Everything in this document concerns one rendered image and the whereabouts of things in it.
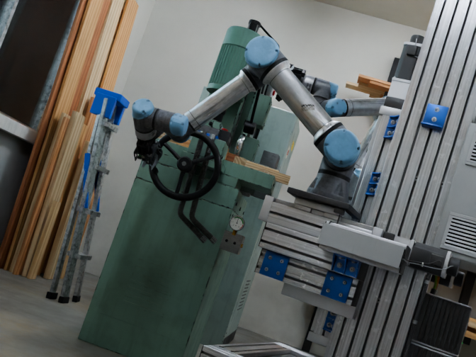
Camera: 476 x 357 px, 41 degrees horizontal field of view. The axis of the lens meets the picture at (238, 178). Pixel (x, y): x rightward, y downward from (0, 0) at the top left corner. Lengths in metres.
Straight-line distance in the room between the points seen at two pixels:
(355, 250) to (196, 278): 0.87
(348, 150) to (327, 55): 3.31
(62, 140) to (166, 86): 1.58
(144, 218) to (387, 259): 1.14
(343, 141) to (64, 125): 2.31
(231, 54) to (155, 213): 0.79
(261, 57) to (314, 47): 3.22
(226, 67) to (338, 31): 2.64
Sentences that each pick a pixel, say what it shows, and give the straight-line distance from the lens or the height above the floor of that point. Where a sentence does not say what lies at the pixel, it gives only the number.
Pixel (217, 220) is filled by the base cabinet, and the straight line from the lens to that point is 2.69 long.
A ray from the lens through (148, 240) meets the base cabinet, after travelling 2.73.
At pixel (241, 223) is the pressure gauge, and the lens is 2.62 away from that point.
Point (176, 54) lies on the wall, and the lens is 5.50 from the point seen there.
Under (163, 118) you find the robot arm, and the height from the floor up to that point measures 0.90.
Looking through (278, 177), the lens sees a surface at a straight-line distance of 2.85.
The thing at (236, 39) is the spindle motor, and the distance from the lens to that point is 2.93.
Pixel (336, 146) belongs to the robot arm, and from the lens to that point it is 2.10.
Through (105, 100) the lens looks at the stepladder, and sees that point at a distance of 3.61.
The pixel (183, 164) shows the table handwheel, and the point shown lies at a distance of 2.53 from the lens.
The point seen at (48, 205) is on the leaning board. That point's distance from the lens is 4.05.
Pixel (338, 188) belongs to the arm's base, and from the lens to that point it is 2.23.
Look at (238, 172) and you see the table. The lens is 2.70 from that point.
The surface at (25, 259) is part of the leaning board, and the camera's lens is 4.09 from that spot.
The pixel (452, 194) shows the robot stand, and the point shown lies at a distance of 2.31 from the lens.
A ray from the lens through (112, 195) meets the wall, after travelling 5.36.
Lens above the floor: 0.56
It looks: 6 degrees up
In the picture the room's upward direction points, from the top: 19 degrees clockwise
